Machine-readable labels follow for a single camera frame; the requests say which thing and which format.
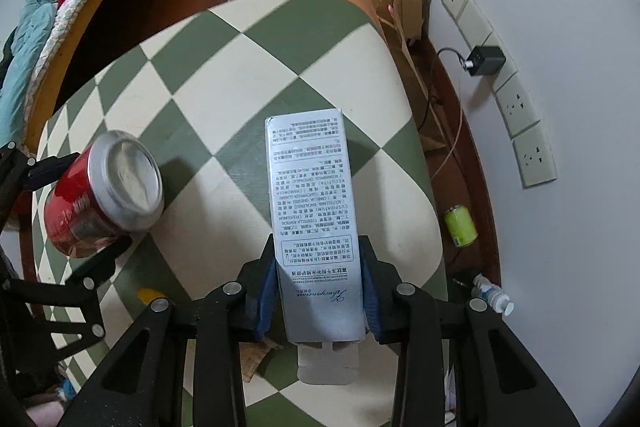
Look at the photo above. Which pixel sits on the black power adapter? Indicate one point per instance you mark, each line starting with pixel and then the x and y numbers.
pixel 484 59

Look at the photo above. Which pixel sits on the light blue duvet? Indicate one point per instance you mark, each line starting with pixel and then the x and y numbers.
pixel 30 32

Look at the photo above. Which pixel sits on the small white bottle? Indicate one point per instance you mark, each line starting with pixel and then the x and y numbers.
pixel 492 294

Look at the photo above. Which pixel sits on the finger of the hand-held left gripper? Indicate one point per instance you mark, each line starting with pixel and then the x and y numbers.
pixel 75 284
pixel 45 169

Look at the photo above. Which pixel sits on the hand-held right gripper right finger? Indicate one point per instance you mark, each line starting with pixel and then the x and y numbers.
pixel 375 302

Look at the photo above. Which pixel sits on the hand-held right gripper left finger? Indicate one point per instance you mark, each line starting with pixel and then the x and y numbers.
pixel 265 302

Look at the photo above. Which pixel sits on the wooden bed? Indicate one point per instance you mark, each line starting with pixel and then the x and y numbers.
pixel 100 7

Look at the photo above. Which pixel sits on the wall power socket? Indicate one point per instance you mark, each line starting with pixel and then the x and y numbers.
pixel 537 157
pixel 517 102

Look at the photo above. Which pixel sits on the patterned white bed sheet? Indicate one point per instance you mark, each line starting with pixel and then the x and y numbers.
pixel 55 37

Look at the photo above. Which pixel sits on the silver white carton box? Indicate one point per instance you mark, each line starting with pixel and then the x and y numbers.
pixel 310 207

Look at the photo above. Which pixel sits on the red soda can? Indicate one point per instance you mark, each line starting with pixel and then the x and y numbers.
pixel 100 197

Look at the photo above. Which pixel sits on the green drink can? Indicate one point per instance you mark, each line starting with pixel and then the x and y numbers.
pixel 461 224

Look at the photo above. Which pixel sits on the blank wall plate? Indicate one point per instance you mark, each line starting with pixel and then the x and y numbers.
pixel 477 27

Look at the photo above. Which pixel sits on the brown torn wrapper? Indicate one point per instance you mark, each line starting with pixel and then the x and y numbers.
pixel 252 357

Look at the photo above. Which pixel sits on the green white checkered table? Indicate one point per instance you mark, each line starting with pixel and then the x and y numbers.
pixel 225 72

